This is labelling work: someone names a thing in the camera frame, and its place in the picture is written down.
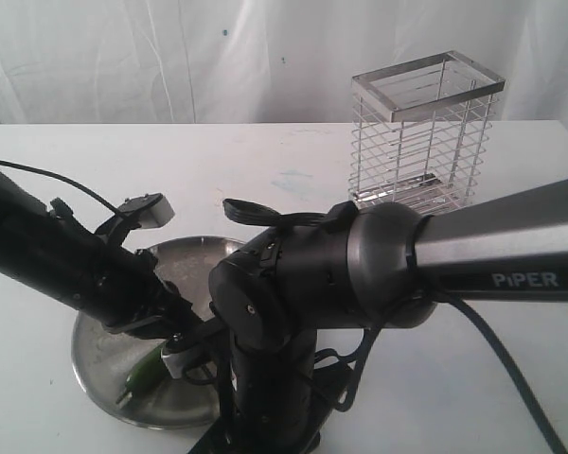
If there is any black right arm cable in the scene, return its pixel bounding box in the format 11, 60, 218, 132
184, 198, 568, 454

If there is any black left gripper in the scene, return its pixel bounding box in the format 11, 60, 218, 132
89, 249, 194, 340

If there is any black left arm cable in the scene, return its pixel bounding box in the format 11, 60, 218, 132
0, 158, 124, 218

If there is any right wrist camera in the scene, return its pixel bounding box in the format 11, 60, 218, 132
160, 323, 228, 379

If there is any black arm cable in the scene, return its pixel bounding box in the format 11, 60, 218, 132
184, 198, 568, 454
0, 158, 124, 218

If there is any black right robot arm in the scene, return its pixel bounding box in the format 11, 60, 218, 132
194, 180, 568, 453

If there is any chrome wire utensil holder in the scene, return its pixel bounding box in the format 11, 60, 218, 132
348, 50, 506, 215

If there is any round stainless steel plate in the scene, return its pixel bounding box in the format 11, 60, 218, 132
71, 236, 243, 429

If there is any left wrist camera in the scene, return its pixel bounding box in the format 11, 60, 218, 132
95, 193, 175, 247

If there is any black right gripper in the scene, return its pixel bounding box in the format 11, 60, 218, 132
187, 330, 321, 454

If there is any green cucumber piece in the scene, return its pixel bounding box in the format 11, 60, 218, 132
115, 344, 169, 406

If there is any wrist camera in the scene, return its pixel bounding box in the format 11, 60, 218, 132
160, 323, 228, 379
95, 193, 175, 247

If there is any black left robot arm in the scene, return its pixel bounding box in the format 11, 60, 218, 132
0, 172, 201, 339

